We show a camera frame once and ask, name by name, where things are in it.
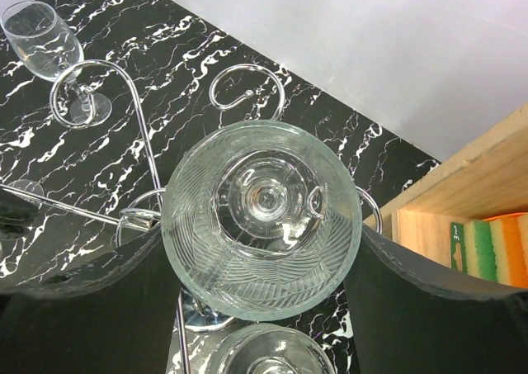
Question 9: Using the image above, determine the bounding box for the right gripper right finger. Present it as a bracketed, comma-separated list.
[344, 226, 527, 373]

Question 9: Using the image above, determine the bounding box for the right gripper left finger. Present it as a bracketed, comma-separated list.
[1, 226, 181, 373]

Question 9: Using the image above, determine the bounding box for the chrome wine glass rack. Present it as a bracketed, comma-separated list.
[0, 59, 383, 374]

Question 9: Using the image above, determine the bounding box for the ribbed goblet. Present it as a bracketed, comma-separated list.
[161, 120, 362, 321]
[206, 323, 335, 374]

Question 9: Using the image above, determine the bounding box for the far clear wine glass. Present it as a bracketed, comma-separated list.
[1, 1, 112, 125]

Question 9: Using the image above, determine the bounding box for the colourful sponge pack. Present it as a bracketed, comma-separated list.
[450, 212, 527, 288]

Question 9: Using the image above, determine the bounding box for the wooden shelf unit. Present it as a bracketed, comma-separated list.
[380, 106, 527, 267]

